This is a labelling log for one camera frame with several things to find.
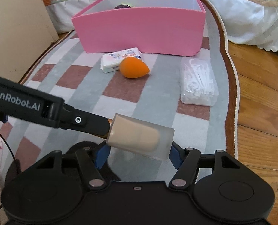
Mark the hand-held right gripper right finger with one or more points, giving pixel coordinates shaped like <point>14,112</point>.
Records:
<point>174,157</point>

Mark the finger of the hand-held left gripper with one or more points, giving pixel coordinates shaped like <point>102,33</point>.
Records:
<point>92,124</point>

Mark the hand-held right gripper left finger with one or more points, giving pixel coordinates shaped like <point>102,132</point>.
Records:
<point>101,155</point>

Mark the foundation bottle with gold cap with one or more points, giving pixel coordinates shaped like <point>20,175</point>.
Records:
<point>141,136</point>

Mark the white tissue pack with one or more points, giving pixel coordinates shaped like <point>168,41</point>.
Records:
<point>115,59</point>

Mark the orange makeup sponge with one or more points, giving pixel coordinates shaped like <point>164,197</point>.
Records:
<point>131,68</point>

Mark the clear floss picks box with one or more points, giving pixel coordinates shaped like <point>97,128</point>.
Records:
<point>197,84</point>

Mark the pink cardboard box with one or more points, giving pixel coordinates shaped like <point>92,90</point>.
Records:
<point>141,32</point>

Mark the beige wooden cabinet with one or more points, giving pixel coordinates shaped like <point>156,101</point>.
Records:
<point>17,51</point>

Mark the checkered rug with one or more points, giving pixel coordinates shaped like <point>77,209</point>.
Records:
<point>153,98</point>

